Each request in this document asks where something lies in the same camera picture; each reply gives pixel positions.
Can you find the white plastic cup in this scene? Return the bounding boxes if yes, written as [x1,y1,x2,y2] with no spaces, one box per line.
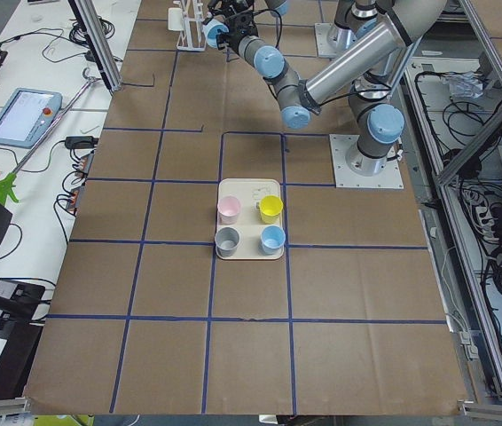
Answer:
[168,7,184,32]

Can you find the grey plastic cup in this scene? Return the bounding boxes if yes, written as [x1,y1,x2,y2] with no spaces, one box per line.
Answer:
[215,226,240,258]

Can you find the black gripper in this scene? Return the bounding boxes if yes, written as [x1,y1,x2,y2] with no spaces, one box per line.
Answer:
[216,11,258,49]

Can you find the yellow plastic cup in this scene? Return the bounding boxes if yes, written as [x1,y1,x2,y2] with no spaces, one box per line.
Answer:
[259,195,284,225]

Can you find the aluminium frame post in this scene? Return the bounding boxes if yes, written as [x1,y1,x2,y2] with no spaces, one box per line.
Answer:
[68,0,122,93]

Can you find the green handled reacher grabber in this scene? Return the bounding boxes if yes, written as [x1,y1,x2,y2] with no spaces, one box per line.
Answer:
[0,75,99,205]

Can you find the pink plastic cup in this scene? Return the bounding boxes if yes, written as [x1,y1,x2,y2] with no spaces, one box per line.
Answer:
[217,195,241,225]

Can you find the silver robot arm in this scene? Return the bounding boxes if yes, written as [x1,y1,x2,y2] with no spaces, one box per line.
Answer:
[205,1,445,129]
[326,1,445,177]

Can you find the blue teach pendant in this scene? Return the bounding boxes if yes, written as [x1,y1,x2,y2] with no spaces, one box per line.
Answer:
[0,88,62,148]

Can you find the cream plastic tray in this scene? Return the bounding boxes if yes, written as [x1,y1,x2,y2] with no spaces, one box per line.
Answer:
[216,178,285,261]

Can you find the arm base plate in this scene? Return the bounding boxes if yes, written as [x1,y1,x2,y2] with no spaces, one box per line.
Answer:
[315,23,357,59]
[329,134,404,190]

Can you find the white wire cup rack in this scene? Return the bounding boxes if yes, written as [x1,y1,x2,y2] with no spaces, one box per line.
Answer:
[172,0,207,51]

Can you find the light blue cup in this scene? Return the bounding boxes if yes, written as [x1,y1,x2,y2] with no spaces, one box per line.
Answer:
[203,19,229,49]
[260,225,286,255]

